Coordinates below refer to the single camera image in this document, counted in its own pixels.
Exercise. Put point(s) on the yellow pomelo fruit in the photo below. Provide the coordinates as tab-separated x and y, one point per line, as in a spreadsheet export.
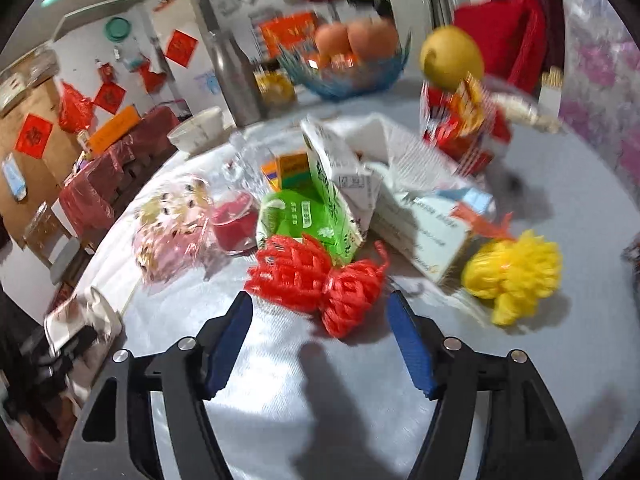
448	55

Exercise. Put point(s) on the white feather tablecloth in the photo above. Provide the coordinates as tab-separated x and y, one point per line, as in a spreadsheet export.
301	405

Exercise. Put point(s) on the orange cardboard box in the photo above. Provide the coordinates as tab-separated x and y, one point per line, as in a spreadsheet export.
113	130

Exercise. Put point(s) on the red gift box on shelf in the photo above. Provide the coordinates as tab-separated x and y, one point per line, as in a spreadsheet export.
288	31

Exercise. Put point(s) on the blue glass fruit bowl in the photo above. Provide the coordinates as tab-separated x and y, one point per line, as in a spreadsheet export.
339	84

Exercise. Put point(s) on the red mesh net ball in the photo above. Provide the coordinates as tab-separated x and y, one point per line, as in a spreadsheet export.
300	276

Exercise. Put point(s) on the floral curtain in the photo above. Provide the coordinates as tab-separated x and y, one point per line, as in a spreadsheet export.
600	97

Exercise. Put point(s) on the left red apple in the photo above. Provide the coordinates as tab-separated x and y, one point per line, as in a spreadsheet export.
332	39

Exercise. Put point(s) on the right red apple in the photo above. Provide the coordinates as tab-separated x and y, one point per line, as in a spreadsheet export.
373	40

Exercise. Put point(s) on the red covered side table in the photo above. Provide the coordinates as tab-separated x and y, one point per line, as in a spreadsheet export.
98	194

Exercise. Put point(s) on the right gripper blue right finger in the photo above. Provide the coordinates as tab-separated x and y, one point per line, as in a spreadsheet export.
449	373

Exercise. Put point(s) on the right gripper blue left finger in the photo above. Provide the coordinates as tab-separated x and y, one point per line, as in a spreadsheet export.
190	373

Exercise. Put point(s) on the red snack chip bag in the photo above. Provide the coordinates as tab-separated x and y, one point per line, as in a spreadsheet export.
465	125

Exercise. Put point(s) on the white ceramic bowl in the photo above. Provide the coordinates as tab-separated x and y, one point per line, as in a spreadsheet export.
200	132

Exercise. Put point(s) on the red cushion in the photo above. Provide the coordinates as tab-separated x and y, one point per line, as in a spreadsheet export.
511	35

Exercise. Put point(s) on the green white milk carton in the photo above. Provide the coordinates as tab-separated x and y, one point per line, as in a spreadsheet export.
334	204

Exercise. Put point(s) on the white medicine box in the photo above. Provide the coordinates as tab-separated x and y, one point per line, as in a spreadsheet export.
422	228

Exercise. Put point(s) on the orange small carton box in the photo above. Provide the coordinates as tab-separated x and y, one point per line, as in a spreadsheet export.
287	171

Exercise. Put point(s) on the white tissue packet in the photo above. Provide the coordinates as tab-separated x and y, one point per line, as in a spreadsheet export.
516	109

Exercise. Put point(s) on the pink patterned plastic wrapper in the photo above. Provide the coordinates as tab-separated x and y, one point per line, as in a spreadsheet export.
174	231

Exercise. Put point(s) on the clear cup with red paper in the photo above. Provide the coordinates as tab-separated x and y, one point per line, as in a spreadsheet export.
234	219

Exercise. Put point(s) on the yellow mesh net ball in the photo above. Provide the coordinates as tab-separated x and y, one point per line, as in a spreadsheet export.
513	276

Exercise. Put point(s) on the red apple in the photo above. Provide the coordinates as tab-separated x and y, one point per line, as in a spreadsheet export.
332	39
373	40

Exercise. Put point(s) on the steel thermos bottle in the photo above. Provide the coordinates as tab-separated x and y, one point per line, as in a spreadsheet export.
233	70

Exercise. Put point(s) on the red plastic bag on wall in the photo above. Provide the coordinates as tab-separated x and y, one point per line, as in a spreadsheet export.
76	110

